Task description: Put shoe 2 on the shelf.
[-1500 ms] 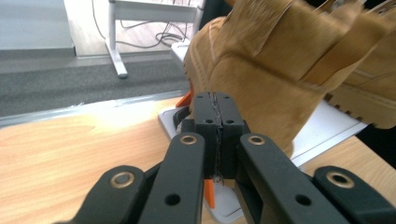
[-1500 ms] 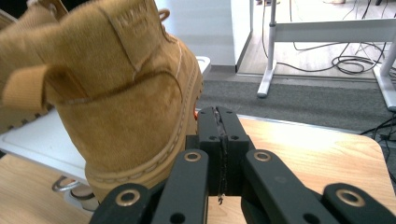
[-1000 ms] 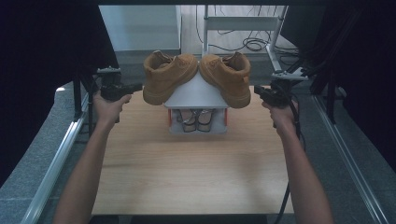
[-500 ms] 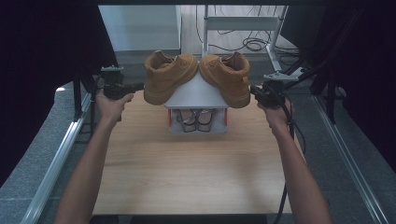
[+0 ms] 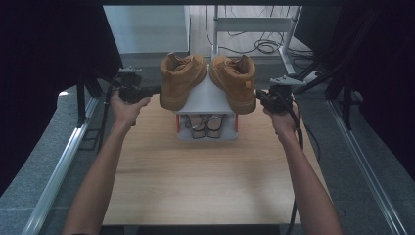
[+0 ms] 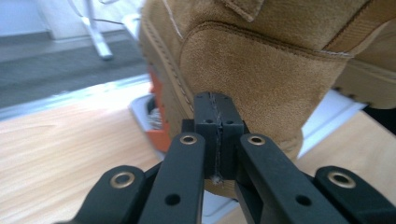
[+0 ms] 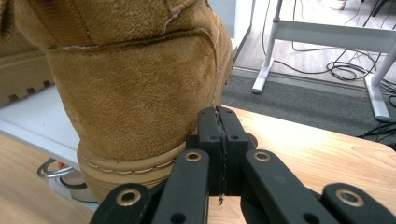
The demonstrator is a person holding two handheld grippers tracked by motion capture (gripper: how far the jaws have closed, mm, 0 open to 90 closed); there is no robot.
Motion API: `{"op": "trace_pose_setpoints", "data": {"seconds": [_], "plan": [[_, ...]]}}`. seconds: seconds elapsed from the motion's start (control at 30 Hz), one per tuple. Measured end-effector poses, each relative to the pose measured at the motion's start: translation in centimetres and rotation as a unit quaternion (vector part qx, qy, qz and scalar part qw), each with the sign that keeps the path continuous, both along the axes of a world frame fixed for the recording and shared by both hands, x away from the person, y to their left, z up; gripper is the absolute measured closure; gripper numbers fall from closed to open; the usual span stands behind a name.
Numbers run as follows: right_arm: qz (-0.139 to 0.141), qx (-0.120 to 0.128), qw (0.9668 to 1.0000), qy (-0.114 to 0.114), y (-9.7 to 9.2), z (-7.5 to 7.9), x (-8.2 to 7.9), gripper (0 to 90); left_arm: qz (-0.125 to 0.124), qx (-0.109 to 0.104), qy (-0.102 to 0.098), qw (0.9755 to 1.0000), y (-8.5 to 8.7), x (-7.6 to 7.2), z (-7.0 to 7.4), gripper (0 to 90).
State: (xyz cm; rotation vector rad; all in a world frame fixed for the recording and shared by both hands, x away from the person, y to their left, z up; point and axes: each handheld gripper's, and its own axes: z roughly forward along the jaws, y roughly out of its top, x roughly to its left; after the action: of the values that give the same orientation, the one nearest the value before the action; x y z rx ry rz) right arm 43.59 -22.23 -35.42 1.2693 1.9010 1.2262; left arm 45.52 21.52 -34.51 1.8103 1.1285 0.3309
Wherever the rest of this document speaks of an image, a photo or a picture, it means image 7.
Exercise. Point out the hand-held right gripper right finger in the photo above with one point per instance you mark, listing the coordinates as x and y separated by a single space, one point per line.
235 130

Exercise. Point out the white shoe rack orange legs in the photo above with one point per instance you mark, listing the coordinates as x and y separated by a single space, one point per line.
34 121

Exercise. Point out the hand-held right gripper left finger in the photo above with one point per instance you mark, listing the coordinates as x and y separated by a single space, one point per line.
208 130

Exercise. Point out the tan suede boot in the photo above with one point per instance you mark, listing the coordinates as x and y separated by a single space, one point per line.
130 93
21 71

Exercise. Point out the white cabinet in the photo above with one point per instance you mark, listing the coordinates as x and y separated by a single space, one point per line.
241 18

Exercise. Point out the white metal desk frame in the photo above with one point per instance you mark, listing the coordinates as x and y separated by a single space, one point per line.
330 34

